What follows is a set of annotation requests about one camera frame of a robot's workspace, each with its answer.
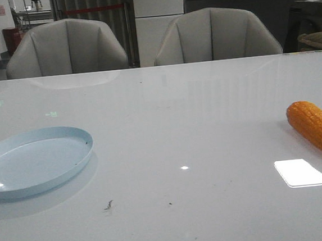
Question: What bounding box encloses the red fire cabinet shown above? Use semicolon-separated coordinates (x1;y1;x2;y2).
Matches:
2;28;25;55

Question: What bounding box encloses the dark side table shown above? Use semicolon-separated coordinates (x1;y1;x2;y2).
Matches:
284;0;322;53

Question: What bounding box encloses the orange corn cob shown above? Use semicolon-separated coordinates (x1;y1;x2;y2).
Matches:
286;101;322;151

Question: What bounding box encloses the white cabinet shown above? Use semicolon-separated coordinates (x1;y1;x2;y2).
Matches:
133;0;184;67

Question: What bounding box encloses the tan cushion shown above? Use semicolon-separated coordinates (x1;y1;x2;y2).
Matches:
298;31;322;51

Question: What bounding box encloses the right beige upholstered chair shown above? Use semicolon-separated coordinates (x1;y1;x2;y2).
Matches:
155;7;282;66

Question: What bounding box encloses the light blue round plate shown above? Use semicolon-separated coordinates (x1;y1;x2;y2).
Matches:
0;126;94;200

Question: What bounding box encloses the left beige upholstered chair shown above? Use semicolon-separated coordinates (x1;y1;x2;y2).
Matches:
6;19;129;80

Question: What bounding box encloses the beige upholstered chair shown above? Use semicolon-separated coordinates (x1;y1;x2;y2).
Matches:
6;19;129;80
155;7;282;66

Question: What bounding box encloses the red barrier belt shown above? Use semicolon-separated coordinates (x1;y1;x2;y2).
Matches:
65;3;124;15

